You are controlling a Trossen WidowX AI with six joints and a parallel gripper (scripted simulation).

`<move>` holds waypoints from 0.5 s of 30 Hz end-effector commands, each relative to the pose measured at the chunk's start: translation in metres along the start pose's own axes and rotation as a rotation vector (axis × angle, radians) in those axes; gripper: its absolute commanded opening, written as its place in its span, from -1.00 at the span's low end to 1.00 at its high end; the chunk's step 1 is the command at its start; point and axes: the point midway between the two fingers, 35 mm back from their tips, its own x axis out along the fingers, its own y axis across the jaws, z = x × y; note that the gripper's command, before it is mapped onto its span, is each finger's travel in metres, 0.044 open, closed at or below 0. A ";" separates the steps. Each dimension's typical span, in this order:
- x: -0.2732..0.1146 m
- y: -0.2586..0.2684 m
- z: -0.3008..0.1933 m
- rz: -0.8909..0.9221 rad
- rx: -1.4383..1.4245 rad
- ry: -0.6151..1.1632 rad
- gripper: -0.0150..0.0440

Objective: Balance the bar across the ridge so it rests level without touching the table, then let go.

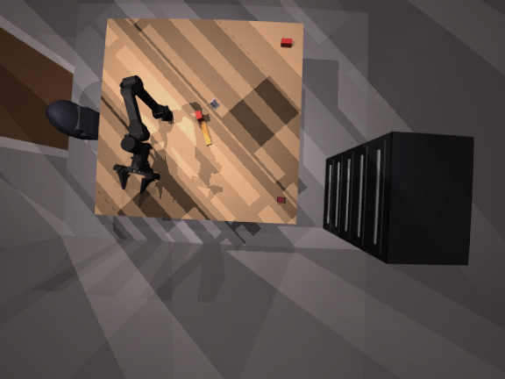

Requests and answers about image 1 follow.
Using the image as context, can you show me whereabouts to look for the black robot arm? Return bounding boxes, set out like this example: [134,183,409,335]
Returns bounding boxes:
[119,75,173,158]

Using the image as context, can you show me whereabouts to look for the small red block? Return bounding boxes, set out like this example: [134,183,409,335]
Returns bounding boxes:
[281,39,293,47]

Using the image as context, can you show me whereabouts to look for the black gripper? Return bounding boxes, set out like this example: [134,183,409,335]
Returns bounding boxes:
[113,155,160,194]

